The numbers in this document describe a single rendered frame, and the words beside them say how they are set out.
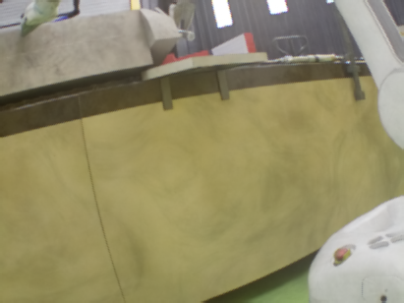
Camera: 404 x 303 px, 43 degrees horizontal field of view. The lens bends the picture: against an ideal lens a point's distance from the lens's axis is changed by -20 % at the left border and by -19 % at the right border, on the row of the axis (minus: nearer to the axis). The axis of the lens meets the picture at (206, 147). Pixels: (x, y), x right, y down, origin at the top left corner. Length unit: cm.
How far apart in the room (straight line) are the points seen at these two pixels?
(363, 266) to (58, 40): 103
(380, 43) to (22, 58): 94
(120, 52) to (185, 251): 59
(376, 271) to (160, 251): 86
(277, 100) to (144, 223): 64
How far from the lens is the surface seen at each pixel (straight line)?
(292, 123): 204
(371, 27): 116
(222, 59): 162
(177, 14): 182
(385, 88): 110
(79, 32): 161
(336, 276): 106
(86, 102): 157
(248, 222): 188
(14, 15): 1288
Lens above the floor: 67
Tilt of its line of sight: 4 degrees down
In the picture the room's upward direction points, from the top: 10 degrees counter-clockwise
